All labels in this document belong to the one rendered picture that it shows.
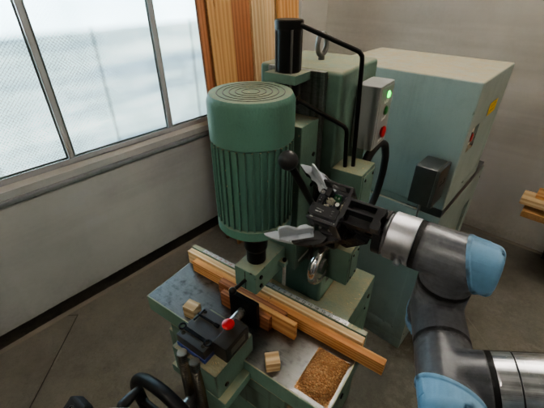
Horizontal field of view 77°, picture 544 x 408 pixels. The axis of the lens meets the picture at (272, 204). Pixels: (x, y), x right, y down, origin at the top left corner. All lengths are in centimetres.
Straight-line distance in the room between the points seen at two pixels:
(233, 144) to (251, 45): 185
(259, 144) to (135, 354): 168
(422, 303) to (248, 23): 213
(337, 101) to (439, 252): 43
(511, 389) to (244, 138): 52
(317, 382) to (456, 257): 48
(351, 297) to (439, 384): 75
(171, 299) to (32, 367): 135
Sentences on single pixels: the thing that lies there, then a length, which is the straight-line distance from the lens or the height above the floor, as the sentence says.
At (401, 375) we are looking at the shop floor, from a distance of 206.
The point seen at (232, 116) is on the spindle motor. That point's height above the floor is 148.
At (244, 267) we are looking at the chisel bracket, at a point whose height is 107.
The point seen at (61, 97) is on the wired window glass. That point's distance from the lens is 206.
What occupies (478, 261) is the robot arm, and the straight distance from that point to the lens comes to 52.
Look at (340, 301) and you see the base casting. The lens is 119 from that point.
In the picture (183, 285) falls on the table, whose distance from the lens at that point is 111.
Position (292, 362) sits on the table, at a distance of 93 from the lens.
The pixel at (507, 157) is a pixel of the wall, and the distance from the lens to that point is 295.
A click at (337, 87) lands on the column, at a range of 80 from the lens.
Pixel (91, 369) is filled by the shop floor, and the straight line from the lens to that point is 218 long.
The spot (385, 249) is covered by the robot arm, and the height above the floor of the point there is 135.
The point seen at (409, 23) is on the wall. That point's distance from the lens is 298.
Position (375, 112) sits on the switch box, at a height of 142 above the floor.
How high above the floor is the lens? 168
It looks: 33 degrees down
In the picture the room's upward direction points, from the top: straight up
